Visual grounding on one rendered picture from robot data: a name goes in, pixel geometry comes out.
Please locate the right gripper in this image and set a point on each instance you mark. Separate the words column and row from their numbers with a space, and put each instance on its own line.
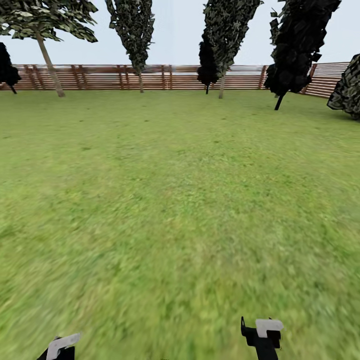
column 260, row 343

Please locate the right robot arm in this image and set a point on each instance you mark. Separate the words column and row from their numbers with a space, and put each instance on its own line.
column 265, row 337

